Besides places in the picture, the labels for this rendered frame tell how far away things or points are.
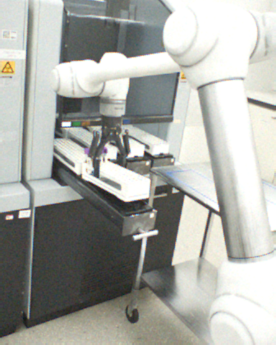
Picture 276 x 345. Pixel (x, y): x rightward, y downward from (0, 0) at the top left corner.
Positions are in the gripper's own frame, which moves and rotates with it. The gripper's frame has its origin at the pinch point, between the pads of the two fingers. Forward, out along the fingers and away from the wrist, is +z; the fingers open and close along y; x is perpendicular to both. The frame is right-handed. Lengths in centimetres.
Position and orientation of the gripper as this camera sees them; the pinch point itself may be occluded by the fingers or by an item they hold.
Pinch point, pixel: (108, 169)
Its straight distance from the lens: 148.9
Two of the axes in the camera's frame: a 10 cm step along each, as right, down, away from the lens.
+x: -5.9, -2.4, 7.7
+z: -0.7, 9.7, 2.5
